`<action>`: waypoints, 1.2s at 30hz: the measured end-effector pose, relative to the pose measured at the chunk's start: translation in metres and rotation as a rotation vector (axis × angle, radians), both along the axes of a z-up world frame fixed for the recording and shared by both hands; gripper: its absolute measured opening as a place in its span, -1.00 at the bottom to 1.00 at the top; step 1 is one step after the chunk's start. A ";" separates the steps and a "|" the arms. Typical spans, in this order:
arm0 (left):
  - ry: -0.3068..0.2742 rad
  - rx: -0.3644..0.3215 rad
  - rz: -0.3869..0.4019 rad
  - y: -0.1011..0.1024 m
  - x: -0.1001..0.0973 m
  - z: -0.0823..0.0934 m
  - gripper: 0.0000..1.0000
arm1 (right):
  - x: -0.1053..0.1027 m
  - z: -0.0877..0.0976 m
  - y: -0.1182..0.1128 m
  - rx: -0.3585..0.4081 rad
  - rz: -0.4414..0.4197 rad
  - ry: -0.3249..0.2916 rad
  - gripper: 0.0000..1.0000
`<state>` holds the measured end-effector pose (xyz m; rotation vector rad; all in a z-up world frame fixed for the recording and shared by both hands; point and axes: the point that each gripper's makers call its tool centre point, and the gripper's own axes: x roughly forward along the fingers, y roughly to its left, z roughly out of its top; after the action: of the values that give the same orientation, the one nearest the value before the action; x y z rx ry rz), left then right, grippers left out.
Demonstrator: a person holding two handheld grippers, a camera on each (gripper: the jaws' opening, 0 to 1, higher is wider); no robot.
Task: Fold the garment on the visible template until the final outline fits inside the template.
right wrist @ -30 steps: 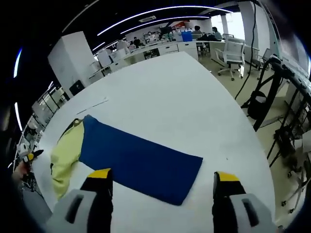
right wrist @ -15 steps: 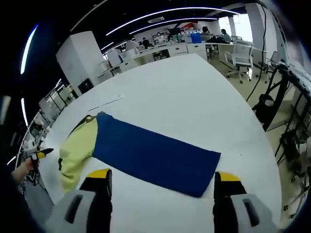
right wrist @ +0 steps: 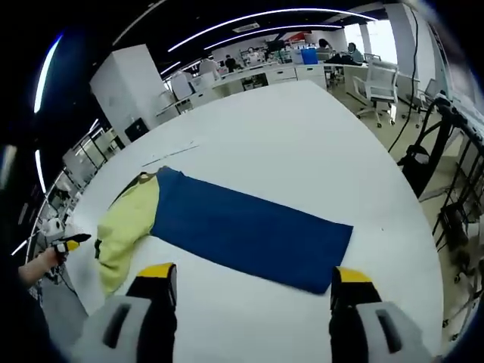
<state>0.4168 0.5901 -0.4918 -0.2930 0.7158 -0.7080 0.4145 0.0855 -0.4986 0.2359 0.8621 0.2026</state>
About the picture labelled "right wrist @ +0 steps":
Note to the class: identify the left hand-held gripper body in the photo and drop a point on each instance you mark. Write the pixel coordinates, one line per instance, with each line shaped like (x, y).
(53, 227)

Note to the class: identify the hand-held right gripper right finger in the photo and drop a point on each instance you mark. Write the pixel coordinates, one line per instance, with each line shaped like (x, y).
(363, 340)

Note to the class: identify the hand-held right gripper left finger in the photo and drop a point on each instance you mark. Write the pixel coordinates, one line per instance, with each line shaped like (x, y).
(138, 329)

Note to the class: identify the yellow blue black garment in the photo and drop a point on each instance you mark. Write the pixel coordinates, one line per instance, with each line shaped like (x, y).
(246, 227)

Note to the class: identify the person's left hand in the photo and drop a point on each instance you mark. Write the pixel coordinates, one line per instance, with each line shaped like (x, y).
(49, 261)

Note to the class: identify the black monitor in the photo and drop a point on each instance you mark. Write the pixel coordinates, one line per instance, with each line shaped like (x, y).
(136, 129)

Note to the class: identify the ceiling light strip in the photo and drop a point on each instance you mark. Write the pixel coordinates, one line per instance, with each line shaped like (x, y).
(44, 77)

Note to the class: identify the white square pillar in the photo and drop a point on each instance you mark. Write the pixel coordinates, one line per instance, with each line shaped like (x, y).
(401, 41)
(128, 83)

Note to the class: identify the black metal rack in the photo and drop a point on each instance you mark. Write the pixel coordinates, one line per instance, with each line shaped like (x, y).
(453, 113)

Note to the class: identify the white office chair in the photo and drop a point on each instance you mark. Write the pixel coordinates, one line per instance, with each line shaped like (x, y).
(382, 79)

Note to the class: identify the row of white cabinets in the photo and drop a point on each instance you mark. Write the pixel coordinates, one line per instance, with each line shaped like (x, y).
(283, 73)

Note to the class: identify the ceiling air vent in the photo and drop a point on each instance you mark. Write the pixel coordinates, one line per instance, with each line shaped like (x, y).
(246, 27)

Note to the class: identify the blue storage box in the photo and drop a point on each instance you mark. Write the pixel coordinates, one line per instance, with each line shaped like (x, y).
(309, 56)

